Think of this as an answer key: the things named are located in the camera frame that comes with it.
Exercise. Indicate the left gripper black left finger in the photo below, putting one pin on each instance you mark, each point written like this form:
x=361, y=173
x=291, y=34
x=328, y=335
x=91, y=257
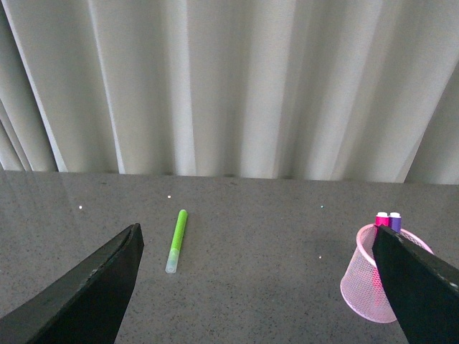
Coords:
x=88, y=303

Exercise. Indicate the pink highlighter pen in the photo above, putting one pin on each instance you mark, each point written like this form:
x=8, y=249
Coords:
x=382, y=218

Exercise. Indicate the green highlighter pen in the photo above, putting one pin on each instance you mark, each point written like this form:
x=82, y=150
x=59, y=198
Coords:
x=174, y=252

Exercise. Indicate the pink mesh pen cup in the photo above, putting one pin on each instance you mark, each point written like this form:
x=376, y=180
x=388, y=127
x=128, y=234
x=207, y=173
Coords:
x=361, y=287

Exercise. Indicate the purple highlighter pen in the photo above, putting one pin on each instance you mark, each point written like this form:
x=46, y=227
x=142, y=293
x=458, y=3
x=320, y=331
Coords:
x=395, y=221

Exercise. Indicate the white pleated curtain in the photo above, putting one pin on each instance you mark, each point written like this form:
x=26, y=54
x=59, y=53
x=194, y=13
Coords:
x=314, y=90

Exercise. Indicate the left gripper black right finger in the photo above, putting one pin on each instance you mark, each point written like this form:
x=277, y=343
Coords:
x=422, y=289

